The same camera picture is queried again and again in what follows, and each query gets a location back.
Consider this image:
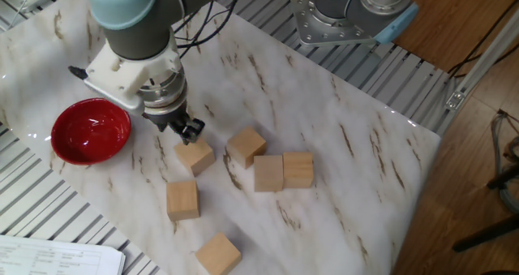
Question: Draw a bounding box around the black chair base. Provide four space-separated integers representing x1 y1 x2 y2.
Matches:
451 163 519 254

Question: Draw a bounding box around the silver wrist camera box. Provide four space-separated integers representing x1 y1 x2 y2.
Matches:
67 65 147 116

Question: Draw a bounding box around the white printed paper stack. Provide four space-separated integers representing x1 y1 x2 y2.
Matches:
0 234 127 275

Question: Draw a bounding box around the aluminium frame profile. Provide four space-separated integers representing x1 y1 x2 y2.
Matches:
444 7 519 113

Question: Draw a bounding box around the red glossy bowl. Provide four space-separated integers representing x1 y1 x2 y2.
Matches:
50 97 133 166

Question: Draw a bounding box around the grey cable bundle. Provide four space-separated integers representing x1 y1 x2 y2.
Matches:
490 109 519 214

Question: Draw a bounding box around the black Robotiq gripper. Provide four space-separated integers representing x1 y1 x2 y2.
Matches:
148 104 206 145

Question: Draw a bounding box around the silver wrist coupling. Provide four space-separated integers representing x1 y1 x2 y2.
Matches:
139 70 190 118

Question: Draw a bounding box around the black wrist cable with plug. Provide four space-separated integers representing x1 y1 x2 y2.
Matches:
174 0 216 59

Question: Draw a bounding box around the black floor cable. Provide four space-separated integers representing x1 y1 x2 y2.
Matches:
447 0 519 79

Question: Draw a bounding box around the light wooden cube block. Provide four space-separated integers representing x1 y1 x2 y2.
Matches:
173 135 217 178
165 179 201 222
253 154 285 193
195 231 242 275
225 124 268 170
282 151 315 190

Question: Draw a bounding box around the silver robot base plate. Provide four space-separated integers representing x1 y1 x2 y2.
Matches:
290 0 376 47

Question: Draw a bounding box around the white marble pattern board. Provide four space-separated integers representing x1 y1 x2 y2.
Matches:
0 0 442 275

